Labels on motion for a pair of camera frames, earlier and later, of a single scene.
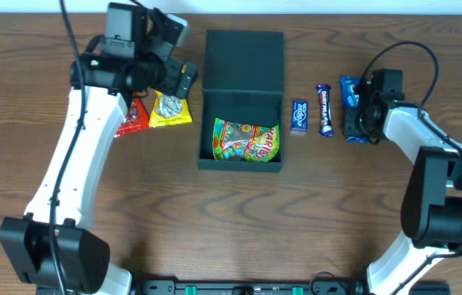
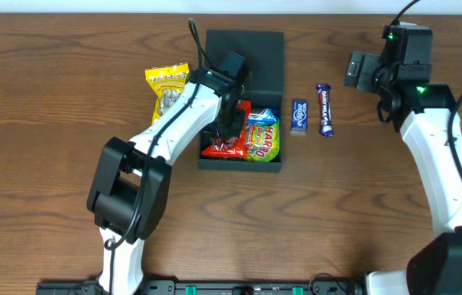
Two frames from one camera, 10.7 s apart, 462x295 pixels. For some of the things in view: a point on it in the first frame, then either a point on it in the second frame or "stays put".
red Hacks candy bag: [138, 119] → [231, 147]
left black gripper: [186, 78] → [230, 120]
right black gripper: [351, 124] → [362, 71]
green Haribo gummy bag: [238, 142] stays put
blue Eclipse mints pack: [299, 115] stays put
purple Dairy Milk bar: [325, 128] stays put
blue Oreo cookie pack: [349, 98] → [266, 117]
